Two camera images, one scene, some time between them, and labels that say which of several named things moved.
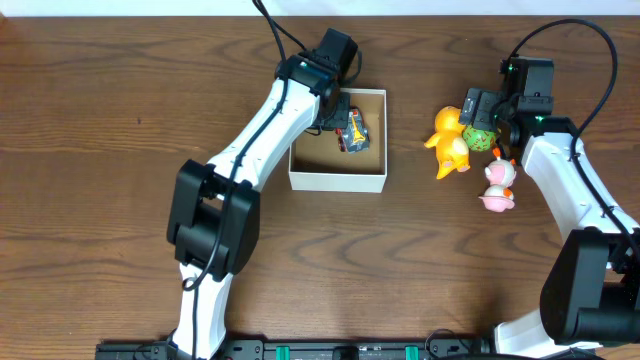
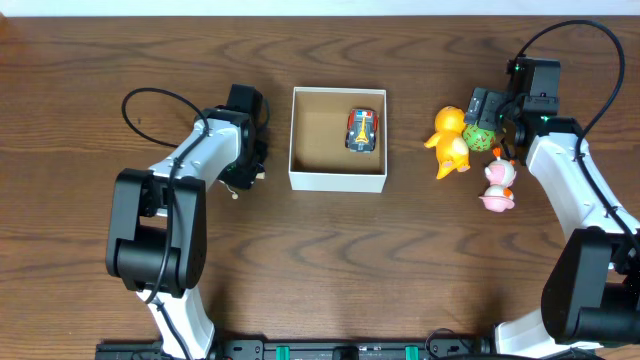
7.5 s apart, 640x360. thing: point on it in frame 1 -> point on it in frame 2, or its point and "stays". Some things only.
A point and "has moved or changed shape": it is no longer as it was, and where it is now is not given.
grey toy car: [353, 136] has moved or changed shape
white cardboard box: [317, 163] stays
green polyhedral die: [477, 139] stays
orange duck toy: [450, 142] stays
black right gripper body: [491, 111] stays
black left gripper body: [338, 116] -> [258, 163]
